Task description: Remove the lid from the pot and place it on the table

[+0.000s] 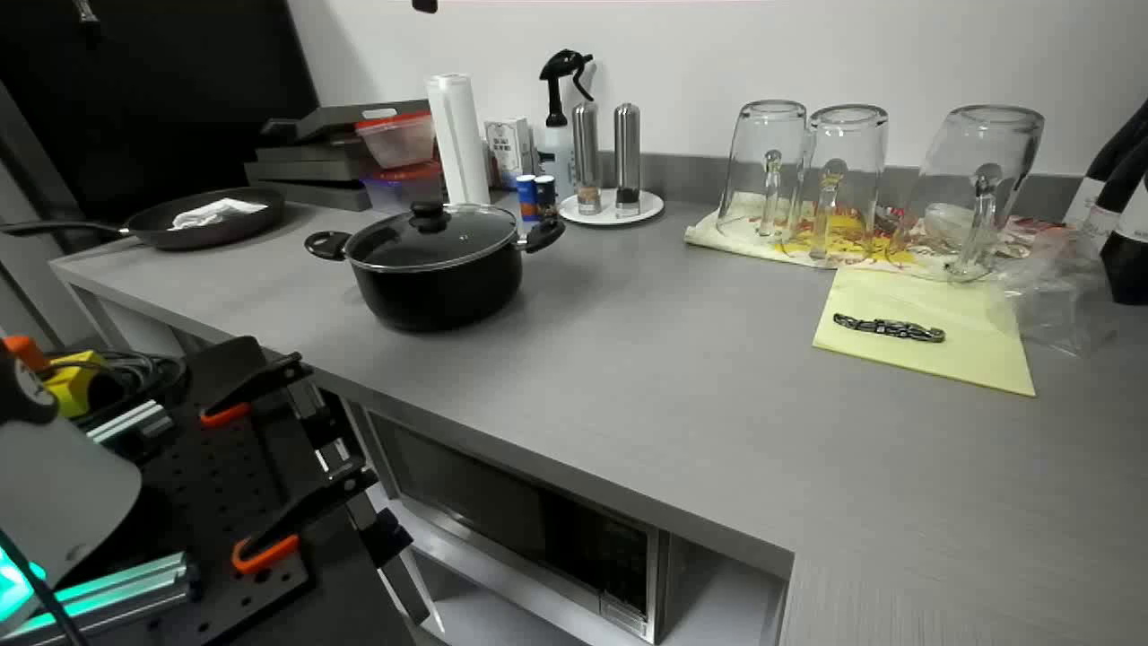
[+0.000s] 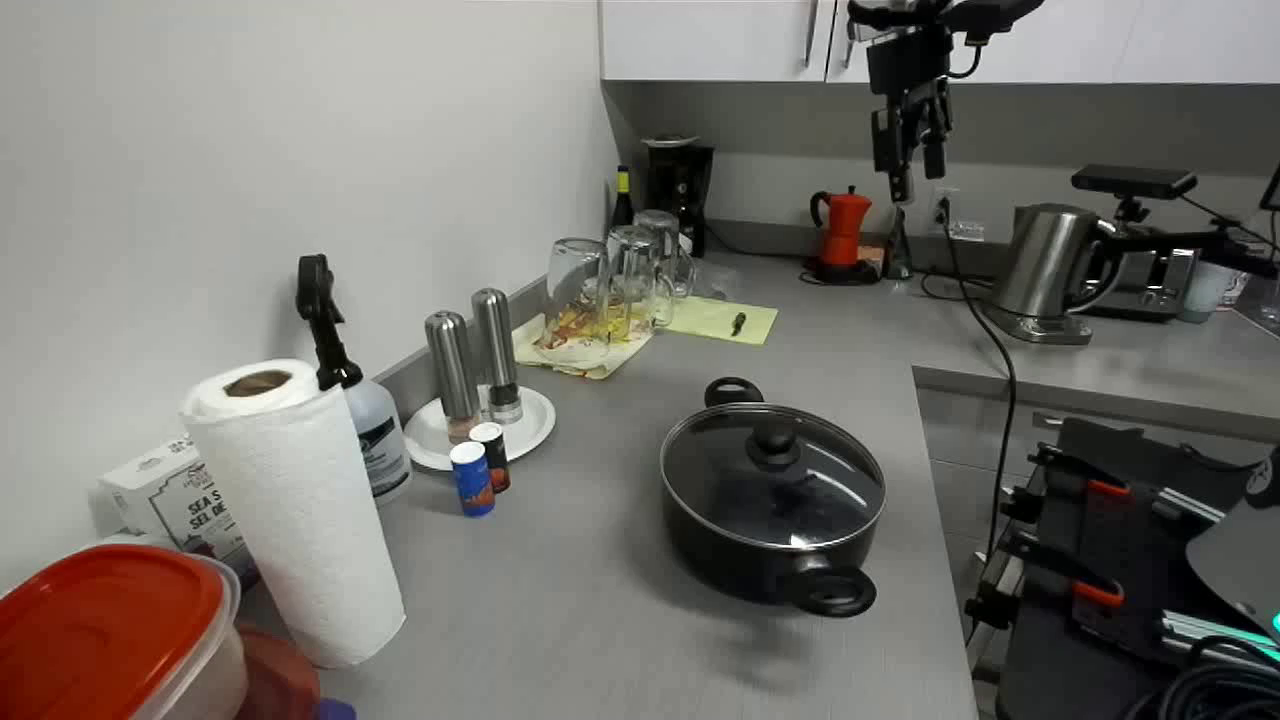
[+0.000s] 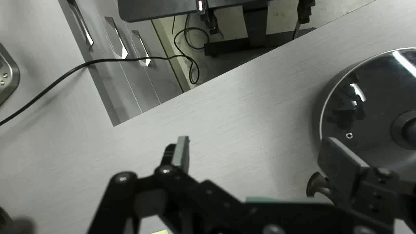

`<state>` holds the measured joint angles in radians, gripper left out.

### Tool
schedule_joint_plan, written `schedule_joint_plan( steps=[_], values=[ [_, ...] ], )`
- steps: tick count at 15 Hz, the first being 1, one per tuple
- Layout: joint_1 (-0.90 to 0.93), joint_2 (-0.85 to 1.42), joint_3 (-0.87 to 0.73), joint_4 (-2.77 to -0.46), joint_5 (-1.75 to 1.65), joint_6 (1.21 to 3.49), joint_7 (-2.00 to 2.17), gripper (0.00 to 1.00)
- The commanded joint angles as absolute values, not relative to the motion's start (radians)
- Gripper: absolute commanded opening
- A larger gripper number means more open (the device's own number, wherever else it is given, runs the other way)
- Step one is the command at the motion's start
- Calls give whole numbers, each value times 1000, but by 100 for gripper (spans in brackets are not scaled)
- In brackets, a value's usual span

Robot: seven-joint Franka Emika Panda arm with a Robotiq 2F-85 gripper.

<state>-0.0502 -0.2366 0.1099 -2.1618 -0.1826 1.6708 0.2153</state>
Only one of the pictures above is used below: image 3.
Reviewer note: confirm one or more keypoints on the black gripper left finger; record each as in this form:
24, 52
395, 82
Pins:
181, 151

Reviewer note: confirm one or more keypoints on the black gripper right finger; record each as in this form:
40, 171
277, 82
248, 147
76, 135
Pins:
345, 166

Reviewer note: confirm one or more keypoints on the glass pot lid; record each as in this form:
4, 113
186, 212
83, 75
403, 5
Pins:
372, 86

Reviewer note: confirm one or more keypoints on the grey cabinet drawer fronts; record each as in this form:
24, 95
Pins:
130, 86

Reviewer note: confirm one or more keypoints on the black flat panel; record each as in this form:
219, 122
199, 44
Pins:
156, 8

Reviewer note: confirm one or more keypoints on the silver rounded appliance base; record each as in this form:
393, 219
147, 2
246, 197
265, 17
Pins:
7, 73

